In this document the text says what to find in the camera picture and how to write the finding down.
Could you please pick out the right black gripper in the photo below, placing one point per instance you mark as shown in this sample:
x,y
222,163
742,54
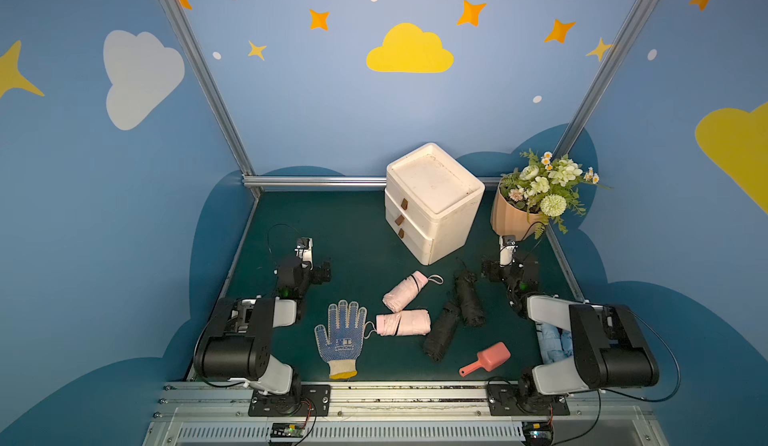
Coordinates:
x,y
492,269

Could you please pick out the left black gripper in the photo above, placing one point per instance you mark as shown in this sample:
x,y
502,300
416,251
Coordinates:
x,y
320,271

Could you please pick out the black umbrella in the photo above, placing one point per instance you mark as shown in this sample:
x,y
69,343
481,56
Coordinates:
x,y
466,294
442,332

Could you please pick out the light blue umbrella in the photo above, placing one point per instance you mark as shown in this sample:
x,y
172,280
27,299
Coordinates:
x,y
555,344

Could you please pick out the white three-drawer cabinet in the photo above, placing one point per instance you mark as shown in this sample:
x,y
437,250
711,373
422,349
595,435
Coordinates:
x,y
431,202

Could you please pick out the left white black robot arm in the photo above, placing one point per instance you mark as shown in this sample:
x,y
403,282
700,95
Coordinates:
x,y
235,346

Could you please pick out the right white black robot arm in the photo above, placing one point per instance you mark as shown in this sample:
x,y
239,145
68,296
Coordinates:
x,y
609,348

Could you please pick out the pink folded umbrella upper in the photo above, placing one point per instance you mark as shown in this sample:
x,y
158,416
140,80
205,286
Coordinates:
x,y
407,290

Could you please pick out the pink folded umbrella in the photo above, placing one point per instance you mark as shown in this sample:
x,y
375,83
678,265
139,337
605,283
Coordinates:
x,y
407,290
403,323

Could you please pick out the pink folded umbrella lower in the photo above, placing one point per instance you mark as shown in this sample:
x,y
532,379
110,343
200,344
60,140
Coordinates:
x,y
403,323

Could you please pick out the blue dotted work glove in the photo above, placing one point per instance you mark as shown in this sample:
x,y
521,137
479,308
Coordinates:
x,y
340,340

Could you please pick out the pink plastic scoop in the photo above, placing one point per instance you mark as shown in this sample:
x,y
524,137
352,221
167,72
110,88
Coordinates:
x,y
488,359

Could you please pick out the peach pot with flowers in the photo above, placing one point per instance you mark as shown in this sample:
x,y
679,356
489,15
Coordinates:
x,y
530,200

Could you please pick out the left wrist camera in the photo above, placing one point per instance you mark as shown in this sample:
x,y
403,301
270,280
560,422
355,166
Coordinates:
x,y
304,251

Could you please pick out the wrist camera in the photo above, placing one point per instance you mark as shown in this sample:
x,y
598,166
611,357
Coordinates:
x,y
304,251
508,247

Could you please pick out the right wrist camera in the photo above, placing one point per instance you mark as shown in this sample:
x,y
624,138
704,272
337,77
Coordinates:
x,y
508,247

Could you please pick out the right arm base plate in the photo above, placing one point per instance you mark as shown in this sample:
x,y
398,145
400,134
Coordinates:
x,y
525,399

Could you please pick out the aluminium front rail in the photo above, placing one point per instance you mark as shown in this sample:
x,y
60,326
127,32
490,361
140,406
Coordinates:
x,y
396,413

